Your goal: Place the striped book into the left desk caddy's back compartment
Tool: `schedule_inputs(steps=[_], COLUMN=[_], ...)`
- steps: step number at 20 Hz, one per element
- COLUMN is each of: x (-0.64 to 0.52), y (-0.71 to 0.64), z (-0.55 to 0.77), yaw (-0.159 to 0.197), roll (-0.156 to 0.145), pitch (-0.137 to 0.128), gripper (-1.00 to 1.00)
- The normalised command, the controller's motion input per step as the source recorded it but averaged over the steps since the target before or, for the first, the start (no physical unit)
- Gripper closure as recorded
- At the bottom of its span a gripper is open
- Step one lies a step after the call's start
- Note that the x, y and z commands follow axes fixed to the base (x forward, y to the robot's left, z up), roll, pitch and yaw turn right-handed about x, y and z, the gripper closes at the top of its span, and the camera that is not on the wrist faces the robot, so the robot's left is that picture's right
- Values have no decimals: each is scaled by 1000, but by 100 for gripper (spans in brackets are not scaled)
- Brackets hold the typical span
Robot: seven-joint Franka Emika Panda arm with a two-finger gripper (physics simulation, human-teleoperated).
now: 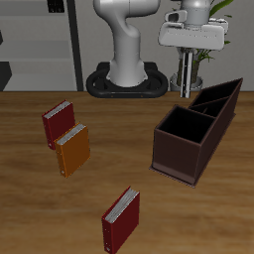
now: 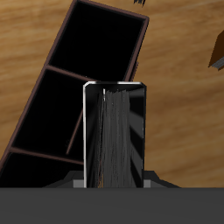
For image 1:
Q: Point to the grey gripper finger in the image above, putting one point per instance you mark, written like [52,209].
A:
[183,76]
[189,76]

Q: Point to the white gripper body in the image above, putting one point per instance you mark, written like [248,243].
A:
[191,35]

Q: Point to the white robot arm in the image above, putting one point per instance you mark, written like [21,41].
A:
[127,49]

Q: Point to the dark brown desk caddy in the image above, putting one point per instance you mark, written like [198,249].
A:
[180,155]

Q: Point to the dark red book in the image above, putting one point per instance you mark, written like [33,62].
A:
[61,124]
[124,221]

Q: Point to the orange book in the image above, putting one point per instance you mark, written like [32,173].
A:
[74,152]

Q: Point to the green pot plant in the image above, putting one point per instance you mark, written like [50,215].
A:
[198,63]

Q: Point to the black books on shelf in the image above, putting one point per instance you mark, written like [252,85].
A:
[56,5]

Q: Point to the grey shelf unit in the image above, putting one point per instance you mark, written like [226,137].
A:
[36,49]

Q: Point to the black angular block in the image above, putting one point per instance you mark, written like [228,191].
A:
[4,76]

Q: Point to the flat black base plate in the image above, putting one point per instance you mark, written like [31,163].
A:
[93,86]

